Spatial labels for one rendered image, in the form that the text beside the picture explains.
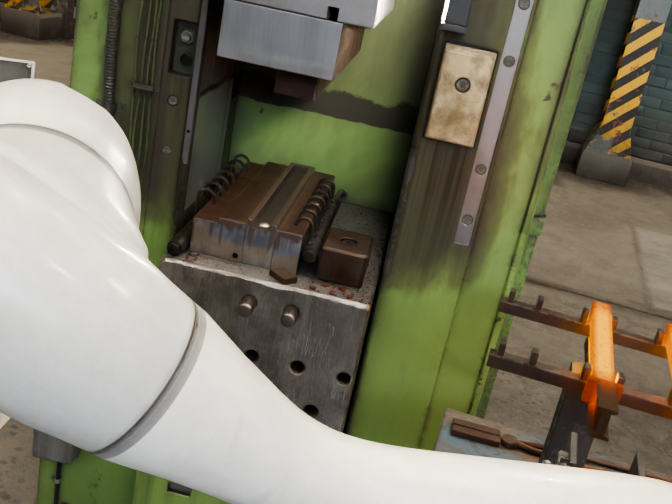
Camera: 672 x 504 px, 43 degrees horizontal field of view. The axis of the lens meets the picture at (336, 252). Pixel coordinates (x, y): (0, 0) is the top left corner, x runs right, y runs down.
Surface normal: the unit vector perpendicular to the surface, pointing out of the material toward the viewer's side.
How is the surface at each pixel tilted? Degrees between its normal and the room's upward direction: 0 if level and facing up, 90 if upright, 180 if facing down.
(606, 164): 90
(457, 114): 90
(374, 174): 90
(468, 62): 90
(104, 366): 80
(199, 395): 71
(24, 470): 0
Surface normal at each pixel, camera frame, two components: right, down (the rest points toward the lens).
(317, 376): -0.14, 0.33
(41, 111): 0.29, -0.83
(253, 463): 0.50, 0.29
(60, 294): 0.54, -0.11
